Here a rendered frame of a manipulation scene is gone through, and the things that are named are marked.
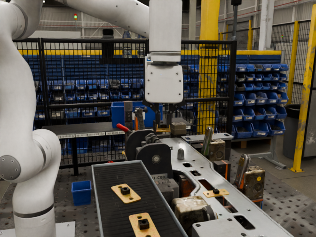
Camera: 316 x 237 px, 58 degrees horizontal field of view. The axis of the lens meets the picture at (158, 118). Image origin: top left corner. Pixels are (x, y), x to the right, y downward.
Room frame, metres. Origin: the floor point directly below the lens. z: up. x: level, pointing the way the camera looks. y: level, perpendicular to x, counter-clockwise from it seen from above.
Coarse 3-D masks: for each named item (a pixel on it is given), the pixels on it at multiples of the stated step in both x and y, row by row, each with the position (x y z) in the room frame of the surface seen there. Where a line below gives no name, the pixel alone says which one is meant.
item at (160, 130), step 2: (160, 124) 0.76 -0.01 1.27; (162, 124) 0.76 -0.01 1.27; (164, 124) 0.76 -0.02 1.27; (160, 126) 0.76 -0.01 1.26; (162, 126) 0.76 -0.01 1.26; (164, 126) 0.76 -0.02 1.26; (158, 128) 0.75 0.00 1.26; (160, 128) 0.75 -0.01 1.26; (162, 128) 0.75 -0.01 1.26; (164, 128) 0.75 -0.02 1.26; (166, 128) 0.75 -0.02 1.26; (168, 128) 0.75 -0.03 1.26; (156, 130) 0.73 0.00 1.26; (158, 130) 0.73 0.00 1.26; (160, 130) 0.73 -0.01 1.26; (162, 130) 0.73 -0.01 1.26; (164, 130) 0.73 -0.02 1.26; (166, 130) 0.73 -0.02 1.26; (168, 130) 0.73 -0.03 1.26
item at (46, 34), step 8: (40, 32) 7.15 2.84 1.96; (48, 32) 7.19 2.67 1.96; (56, 32) 7.24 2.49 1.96; (64, 32) 7.29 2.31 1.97; (72, 32) 7.33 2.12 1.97; (40, 40) 7.14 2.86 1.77; (24, 48) 7.05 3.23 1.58; (32, 48) 7.09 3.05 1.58; (48, 48) 7.19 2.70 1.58; (56, 48) 7.23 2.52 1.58; (64, 48) 7.28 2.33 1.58; (72, 48) 7.33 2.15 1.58; (80, 48) 7.38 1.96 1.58
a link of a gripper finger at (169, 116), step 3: (174, 105) 0.76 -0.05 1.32; (177, 105) 0.76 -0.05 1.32; (174, 108) 0.76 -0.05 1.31; (168, 111) 0.76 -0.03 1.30; (168, 114) 0.75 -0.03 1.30; (171, 114) 0.76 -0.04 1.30; (168, 117) 0.75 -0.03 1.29; (171, 117) 0.76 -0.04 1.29; (168, 120) 0.75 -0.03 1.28; (171, 120) 0.76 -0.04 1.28; (168, 123) 0.75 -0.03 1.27; (171, 123) 0.76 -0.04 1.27; (168, 126) 0.75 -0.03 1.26
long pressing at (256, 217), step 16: (176, 144) 1.40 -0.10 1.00; (176, 160) 1.17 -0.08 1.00; (192, 160) 1.17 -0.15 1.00; (208, 160) 1.18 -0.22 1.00; (192, 176) 1.01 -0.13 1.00; (208, 176) 1.01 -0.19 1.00; (192, 192) 0.87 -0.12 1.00; (240, 192) 0.88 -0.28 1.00; (224, 208) 0.78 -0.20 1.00; (240, 208) 0.78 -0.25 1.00; (256, 208) 0.78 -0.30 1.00; (240, 224) 0.69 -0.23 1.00; (256, 224) 0.69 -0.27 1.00; (272, 224) 0.69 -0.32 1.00
